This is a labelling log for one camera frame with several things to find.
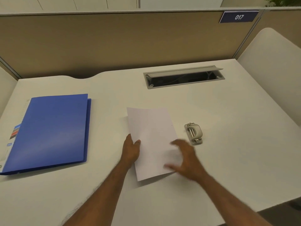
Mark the blue file folder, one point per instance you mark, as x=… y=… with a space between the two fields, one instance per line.
x=50 y=132

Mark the person's left hand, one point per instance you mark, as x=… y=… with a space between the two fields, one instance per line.
x=130 y=151

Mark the blue number sign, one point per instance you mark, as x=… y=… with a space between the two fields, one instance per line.
x=238 y=17

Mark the person's right hand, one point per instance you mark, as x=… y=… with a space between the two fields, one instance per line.
x=189 y=162

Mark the person's right forearm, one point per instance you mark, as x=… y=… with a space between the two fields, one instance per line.
x=231 y=202

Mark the white paper sheet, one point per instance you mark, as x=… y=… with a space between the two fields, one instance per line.
x=152 y=141

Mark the person's right fingers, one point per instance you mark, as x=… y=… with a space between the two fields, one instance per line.
x=180 y=150

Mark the person's left thumb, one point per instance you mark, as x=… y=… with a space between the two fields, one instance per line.
x=137 y=143

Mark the grey hole punch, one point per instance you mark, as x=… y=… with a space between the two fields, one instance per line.
x=194 y=133

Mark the white cabinets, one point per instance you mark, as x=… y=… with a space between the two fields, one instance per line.
x=70 y=2

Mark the green plant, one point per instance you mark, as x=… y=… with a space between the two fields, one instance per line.
x=283 y=1

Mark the person's left forearm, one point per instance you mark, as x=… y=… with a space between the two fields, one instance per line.
x=98 y=197

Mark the beige desk partition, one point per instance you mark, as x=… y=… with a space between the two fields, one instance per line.
x=117 y=42

